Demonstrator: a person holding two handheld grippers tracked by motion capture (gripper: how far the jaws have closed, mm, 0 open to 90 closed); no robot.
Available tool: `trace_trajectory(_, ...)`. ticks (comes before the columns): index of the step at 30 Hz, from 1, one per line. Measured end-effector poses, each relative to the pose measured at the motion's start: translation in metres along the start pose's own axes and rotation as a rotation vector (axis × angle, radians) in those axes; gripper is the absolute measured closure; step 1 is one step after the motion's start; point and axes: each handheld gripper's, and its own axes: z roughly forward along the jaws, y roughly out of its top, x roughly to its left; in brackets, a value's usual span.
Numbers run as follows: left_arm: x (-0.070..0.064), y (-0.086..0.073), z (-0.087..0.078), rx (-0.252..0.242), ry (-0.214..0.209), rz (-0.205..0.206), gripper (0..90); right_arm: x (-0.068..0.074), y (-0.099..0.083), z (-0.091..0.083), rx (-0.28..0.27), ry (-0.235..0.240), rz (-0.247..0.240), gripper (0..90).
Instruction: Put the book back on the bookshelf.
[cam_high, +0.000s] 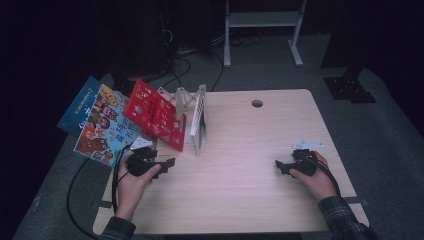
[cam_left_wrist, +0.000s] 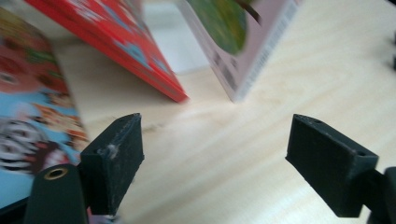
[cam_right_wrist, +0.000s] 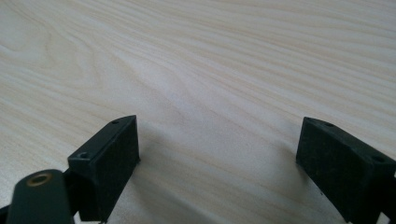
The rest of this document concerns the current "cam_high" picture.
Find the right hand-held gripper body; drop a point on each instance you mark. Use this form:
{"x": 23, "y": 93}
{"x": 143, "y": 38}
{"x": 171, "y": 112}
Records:
{"x": 305, "y": 161}

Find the grey tape strip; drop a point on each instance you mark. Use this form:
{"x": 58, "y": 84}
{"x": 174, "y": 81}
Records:
{"x": 356, "y": 201}
{"x": 104, "y": 204}

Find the small black stand base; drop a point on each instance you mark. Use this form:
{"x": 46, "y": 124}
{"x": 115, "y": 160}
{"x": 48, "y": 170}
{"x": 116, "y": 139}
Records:
{"x": 121, "y": 87}

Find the red picture book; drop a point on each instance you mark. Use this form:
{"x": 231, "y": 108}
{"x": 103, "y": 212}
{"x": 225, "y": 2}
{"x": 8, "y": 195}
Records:
{"x": 153, "y": 113}

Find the white metal desk frame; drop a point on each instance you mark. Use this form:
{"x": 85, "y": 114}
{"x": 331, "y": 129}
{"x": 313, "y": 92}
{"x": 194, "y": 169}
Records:
{"x": 263, "y": 19}

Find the person's left hand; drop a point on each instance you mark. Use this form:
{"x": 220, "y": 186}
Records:
{"x": 133, "y": 191}

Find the colourful animal picture book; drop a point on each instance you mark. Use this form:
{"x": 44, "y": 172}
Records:
{"x": 106, "y": 133}

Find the dark blue picture book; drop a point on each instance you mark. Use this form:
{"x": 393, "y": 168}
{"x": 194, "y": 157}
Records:
{"x": 78, "y": 110}

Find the large black stand base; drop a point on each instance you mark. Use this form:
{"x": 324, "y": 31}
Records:
{"x": 348, "y": 88}

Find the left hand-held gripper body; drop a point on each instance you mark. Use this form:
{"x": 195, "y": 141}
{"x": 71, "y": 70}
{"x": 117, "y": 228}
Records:
{"x": 140, "y": 160}

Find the white caterpillar picture book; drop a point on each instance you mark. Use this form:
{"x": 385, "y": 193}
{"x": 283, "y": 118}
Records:
{"x": 197, "y": 123}

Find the person's right hand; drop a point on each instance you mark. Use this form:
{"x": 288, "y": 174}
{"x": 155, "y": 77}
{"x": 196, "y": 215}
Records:
{"x": 316, "y": 185}

